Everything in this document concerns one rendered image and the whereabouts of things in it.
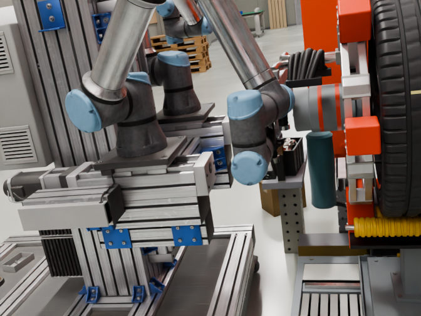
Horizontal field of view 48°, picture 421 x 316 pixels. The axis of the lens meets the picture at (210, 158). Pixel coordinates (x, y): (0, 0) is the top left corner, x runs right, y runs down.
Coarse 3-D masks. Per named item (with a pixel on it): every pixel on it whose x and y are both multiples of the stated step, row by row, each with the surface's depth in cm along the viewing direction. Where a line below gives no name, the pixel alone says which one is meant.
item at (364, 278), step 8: (360, 256) 189; (368, 256) 188; (376, 256) 187; (384, 256) 186; (392, 256) 185; (360, 264) 187; (360, 272) 178; (360, 280) 173; (368, 280) 176; (360, 288) 179; (368, 288) 171; (368, 296) 167; (368, 304) 163; (368, 312) 159
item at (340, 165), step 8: (336, 160) 233; (344, 160) 231; (336, 168) 222; (344, 168) 221; (336, 176) 213; (344, 176) 211; (336, 184) 212; (344, 184) 216; (336, 192) 212; (344, 192) 211; (344, 200) 213
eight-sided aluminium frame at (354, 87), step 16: (352, 80) 113; (368, 80) 112; (352, 96) 113; (368, 96) 112; (368, 112) 114; (352, 160) 119; (368, 160) 118; (352, 176) 121; (368, 176) 121; (352, 192) 131; (368, 192) 130
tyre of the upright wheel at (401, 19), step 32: (384, 0) 116; (416, 0) 113; (384, 32) 110; (416, 32) 107; (384, 64) 108; (416, 64) 106; (384, 96) 108; (416, 96) 105; (384, 128) 109; (416, 128) 107; (384, 160) 113; (416, 160) 110; (384, 192) 120; (416, 192) 116
